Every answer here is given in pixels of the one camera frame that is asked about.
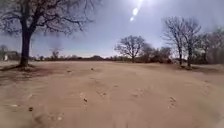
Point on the distant low hill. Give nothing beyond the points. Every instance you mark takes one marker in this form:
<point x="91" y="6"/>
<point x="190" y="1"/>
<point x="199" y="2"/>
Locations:
<point x="96" y="57"/>

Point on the bare tree round crown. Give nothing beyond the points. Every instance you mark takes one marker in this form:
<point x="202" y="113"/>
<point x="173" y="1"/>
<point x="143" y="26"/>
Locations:
<point x="130" y="46"/>

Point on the brown bare dirt ground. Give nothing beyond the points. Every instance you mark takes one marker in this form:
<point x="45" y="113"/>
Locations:
<point x="110" y="93"/>

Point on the small bare tree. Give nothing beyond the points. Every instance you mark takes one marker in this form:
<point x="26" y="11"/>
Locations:
<point x="55" y="53"/>

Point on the tall thin bare tree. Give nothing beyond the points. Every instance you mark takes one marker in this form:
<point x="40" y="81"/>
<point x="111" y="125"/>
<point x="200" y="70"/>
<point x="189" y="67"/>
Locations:
<point x="189" y="50"/>
<point x="180" y="50"/>

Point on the large bare tree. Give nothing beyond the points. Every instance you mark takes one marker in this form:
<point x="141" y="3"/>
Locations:
<point x="25" y="46"/>

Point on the thicket of trees and bushes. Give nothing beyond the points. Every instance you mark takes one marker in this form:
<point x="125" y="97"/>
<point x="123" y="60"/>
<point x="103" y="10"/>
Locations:
<point x="213" y="50"/>

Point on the building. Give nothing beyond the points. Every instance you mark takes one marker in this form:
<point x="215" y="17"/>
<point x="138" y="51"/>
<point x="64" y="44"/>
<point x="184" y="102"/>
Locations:
<point x="10" y="55"/>

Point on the pale paved path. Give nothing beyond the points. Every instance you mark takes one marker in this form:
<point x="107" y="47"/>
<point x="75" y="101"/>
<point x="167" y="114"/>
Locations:
<point x="6" y="62"/>

